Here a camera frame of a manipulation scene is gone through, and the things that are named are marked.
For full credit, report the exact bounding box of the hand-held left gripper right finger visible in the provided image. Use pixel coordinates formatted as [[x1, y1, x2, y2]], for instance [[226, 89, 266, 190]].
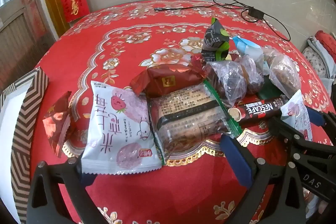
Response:
[[220, 134, 307, 224]]

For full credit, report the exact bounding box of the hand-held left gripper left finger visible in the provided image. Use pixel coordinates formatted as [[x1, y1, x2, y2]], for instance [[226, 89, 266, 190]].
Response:
[[26, 156, 111, 224]]

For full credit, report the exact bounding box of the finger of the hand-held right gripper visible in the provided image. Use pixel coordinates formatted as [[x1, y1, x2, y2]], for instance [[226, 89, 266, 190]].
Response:
[[269, 117, 315, 159], [304, 108, 336, 146]]

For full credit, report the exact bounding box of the small white strawberry packet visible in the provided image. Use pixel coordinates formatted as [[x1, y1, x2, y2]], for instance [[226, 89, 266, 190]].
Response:
[[280, 89, 313, 142]]

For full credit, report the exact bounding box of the dark coffee stick packet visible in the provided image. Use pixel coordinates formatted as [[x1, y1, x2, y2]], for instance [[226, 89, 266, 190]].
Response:
[[228, 97, 289, 125]]

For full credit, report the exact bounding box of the large white strawberry snack packet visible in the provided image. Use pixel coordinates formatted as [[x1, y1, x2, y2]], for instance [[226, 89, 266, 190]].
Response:
[[80, 80, 162, 175]]

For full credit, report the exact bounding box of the small red foil packet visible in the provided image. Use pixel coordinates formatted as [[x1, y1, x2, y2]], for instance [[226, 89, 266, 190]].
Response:
[[42, 91, 76, 159]]

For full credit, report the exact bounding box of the blue and white milk packet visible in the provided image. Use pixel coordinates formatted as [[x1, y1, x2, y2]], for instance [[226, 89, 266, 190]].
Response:
[[232, 35, 264, 69]]

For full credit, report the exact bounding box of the striped cardboard box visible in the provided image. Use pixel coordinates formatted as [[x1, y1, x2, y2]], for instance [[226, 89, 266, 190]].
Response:
[[0, 67, 50, 224]]

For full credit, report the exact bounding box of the dark red gold-square packet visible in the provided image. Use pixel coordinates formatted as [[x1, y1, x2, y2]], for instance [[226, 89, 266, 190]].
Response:
[[130, 55, 208, 98]]

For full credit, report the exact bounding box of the black and green packet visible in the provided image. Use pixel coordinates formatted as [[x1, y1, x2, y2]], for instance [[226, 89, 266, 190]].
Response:
[[202, 17, 229, 62]]

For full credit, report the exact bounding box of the grey cloth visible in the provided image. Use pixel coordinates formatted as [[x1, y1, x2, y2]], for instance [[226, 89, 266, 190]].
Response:
[[307, 36, 336, 114]]

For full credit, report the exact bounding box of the floral cushion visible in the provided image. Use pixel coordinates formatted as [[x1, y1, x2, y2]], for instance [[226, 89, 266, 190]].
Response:
[[302, 47, 327, 77]]

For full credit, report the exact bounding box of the clear brown cake packet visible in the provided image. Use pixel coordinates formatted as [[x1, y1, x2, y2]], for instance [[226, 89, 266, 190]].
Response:
[[146, 80, 243, 165]]

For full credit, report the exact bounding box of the red cushion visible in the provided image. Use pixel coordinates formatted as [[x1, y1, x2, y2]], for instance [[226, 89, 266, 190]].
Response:
[[314, 30, 336, 56]]

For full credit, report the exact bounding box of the red floral tablecloth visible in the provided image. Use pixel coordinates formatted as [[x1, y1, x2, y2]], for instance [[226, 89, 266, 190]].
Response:
[[30, 0, 336, 224]]

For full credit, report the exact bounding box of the red paper couplet strip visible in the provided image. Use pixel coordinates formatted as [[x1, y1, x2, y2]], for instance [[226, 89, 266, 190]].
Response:
[[20, 0, 46, 39]]

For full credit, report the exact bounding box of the black cable with adapter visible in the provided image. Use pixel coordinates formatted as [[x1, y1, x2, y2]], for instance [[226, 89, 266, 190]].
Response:
[[154, 0, 291, 42]]

